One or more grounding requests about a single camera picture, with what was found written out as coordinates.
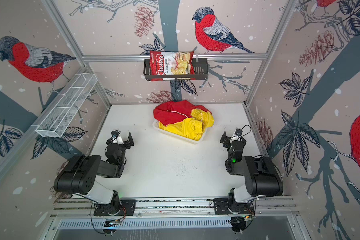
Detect white plastic basket tray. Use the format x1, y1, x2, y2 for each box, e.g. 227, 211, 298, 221
152, 120, 208, 145

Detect yellow shorts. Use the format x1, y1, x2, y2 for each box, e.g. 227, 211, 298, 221
158, 109, 214, 141

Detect red shorts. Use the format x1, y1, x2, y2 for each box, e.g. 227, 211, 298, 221
153, 100, 212, 126

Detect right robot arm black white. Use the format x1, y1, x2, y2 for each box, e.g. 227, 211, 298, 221
220, 133, 283, 214

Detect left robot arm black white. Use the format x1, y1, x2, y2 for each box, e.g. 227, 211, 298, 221
54, 130, 136, 217

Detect red cassava chips bag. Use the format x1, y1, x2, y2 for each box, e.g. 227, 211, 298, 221
150, 51, 195, 82

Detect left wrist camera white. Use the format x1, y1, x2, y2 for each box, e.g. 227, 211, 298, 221
111, 130, 124, 145

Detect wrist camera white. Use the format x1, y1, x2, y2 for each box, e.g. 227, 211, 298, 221
230, 129, 243, 143
111, 130, 124, 145

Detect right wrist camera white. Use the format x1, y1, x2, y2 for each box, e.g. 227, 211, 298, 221
230, 129, 243, 143

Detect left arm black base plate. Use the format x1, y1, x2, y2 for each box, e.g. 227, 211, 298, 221
93, 200, 136, 217

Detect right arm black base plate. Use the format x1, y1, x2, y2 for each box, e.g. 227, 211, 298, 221
212, 198, 255, 215

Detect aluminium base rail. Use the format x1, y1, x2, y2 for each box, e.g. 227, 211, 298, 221
50, 196, 300, 219

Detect white mesh wall shelf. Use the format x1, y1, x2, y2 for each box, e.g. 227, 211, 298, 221
36, 73, 98, 138

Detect black wire wall basket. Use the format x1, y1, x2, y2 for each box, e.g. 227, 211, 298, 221
143, 58, 209, 81

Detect horizontal aluminium frame bar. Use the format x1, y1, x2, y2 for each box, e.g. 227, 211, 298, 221
82, 53, 268, 63

